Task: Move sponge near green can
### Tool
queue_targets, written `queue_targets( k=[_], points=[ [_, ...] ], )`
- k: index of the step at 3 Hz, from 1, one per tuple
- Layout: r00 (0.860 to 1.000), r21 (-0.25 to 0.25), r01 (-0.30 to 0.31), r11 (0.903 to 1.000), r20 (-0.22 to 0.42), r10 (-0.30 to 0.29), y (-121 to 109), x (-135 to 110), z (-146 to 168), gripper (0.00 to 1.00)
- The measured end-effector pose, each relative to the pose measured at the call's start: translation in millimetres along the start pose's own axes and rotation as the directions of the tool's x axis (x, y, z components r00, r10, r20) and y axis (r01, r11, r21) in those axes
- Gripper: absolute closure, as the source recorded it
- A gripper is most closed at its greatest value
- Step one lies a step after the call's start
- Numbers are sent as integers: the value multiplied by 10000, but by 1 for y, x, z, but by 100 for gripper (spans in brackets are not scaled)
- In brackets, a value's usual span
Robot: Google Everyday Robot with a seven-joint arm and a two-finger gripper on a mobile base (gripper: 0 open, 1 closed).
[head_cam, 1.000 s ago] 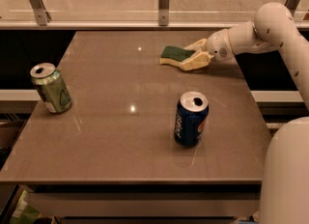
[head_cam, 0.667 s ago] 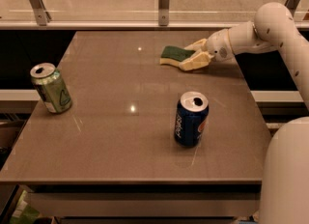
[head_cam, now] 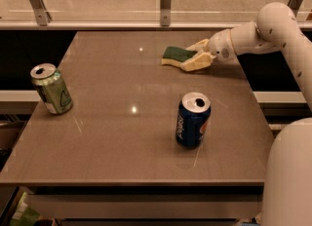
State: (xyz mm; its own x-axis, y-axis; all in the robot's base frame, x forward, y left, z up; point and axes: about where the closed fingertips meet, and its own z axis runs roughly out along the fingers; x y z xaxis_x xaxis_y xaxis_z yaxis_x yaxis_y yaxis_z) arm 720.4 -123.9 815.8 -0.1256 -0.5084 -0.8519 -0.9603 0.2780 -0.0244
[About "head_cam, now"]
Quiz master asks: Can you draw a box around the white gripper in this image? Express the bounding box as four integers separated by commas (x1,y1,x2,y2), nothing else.
180,29,236,72

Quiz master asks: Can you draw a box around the green and yellow sponge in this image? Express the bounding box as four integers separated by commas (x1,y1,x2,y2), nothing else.
161,46,197,67

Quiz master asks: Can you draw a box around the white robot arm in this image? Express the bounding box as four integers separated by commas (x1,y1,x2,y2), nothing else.
181,2,312,226

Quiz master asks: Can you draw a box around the blue Pepsi can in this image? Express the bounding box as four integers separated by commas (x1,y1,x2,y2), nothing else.
175,92,212,148

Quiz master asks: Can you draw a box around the green soda can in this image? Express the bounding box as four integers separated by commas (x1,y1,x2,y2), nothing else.
30,63,73,115

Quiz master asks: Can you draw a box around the green bag under table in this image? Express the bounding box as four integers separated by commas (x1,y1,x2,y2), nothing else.
9,192,41,226

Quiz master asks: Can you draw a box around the middle metal rail bracket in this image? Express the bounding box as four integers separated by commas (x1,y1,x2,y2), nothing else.
160,0,172,26

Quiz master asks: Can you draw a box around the left metal rail bracket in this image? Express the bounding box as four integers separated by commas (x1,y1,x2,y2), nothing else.
29,0,52,26

